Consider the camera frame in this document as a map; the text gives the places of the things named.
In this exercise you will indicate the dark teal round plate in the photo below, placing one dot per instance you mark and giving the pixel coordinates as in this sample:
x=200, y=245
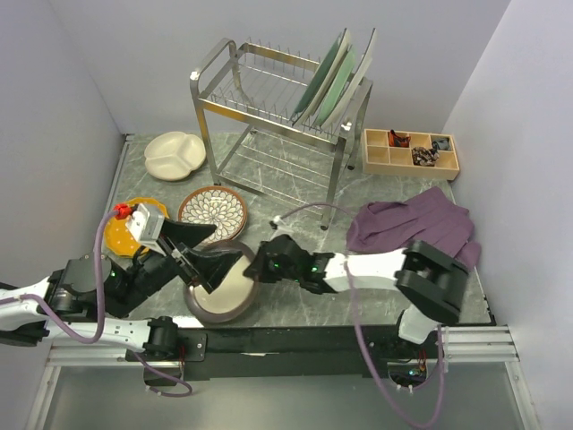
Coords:
x=318, y=78

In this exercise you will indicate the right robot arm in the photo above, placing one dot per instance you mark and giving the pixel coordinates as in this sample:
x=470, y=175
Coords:
x=433, y=282

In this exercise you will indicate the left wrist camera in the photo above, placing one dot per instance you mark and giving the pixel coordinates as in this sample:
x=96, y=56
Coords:
x=143, y=221

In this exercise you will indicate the light green plate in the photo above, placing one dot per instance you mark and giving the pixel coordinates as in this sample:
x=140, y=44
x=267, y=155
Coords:
x=336, y=88

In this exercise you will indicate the black base beam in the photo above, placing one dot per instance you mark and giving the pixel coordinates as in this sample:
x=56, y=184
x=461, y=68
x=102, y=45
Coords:
x=269, y=352

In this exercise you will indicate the purple cloth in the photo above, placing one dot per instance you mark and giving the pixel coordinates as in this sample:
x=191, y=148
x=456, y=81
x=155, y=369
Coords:
x=381, y=227

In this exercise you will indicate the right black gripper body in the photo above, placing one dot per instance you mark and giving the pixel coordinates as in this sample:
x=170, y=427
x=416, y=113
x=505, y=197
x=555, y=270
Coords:
x=274, y=273

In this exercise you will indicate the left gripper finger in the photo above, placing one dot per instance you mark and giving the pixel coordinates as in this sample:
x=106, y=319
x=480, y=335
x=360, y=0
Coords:
x=189, y=234
x=209, y=267

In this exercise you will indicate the cream divided plate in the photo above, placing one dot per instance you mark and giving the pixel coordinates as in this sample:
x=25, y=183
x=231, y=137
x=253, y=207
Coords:
x=173, y=156

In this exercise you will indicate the orange black item in tray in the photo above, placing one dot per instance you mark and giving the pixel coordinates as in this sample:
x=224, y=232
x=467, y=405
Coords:
x=399, y=140

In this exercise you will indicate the white square plate black rim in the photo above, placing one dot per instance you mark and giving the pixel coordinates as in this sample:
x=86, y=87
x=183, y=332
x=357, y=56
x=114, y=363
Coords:
x=358, y=75

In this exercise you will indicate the dark brown rimmed plate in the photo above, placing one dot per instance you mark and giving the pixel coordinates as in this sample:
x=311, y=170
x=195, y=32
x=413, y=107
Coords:
x=234, y=295

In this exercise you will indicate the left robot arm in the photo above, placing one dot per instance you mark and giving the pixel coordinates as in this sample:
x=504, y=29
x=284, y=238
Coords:
x=90, y=299

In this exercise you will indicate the aluminium rail frame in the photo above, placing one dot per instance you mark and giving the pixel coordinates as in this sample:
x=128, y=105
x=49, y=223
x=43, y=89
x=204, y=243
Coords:
x=96, y=389

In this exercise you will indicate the floral patterned plate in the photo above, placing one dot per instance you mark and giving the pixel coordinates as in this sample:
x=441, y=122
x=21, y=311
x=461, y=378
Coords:
x=203, y=204
x=228, y=225

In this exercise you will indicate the patterned cloth item in tray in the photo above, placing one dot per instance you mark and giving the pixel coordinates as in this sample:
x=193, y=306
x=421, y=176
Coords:
x=424, y=157

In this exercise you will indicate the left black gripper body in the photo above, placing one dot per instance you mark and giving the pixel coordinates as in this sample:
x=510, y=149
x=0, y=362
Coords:
x=158, y=268

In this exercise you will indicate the cream square plate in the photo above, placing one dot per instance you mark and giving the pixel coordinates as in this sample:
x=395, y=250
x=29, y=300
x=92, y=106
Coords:
x=314, y=108

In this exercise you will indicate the steel dish rack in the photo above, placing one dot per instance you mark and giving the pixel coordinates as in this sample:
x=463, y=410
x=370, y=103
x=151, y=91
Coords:
x=243, y=96

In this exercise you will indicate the wooden compartment tray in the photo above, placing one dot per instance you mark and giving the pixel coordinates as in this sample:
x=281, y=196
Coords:
x=381, y=159

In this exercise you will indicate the grey item in tray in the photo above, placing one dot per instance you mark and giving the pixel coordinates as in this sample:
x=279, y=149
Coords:
x=441, y=144

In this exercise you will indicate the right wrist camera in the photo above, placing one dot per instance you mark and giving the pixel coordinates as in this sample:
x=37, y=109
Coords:
x=278, y=223

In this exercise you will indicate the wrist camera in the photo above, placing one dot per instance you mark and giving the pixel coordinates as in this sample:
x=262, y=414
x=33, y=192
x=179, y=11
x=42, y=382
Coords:
x=143, y=221
x=278, y=223

